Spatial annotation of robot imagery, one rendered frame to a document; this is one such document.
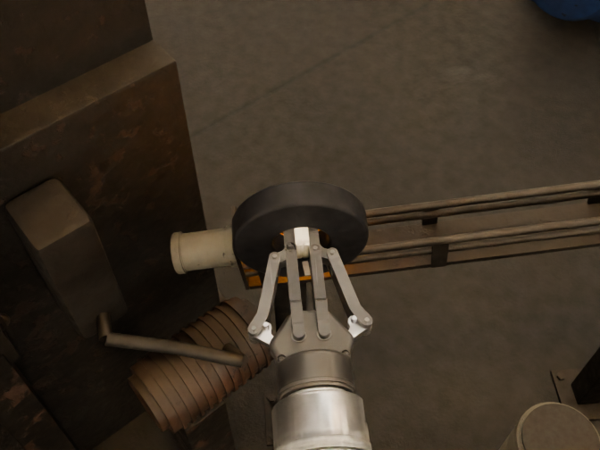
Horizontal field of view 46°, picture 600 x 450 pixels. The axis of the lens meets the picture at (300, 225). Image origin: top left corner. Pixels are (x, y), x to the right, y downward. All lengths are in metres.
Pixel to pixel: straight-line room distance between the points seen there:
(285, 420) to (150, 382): 0.45
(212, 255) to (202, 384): 0.21
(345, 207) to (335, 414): 0.22
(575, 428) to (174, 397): 0.58
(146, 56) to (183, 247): 0.26
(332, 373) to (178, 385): 0.44
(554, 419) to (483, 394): 0.58
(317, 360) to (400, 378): 0.99
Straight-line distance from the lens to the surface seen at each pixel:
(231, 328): 1.10
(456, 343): 1.71
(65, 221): 0.91
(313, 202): 0.73
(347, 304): 0.72
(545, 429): 1.09
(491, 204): 1.05
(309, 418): 0.64
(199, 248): 0.98
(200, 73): 2.28
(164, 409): 1.07
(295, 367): 0.67
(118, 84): 0.95
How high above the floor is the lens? 1.49
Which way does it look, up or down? 54 degrees down
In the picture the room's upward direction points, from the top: straight up
